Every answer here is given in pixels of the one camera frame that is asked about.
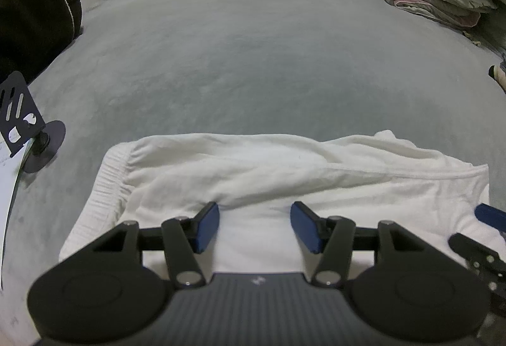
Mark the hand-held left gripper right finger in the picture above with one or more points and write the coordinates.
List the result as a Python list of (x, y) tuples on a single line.
[(304, 225)]

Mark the grey bed blanket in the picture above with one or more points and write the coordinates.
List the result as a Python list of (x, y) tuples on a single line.
[(237, 53)]

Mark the black metal stand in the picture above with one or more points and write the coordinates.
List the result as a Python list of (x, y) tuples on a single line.
[(16, 109)]

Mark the white pants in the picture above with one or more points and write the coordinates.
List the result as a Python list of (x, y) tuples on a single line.
[(253, 172)]

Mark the dark brown striped cushion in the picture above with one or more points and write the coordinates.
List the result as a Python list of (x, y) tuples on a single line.
[(35, 6)]

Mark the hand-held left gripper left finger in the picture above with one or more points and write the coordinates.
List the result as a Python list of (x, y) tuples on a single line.
[(207, 227)]

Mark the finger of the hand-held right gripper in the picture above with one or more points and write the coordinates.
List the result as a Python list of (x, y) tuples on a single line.
[(474, 249), (492, 216)]

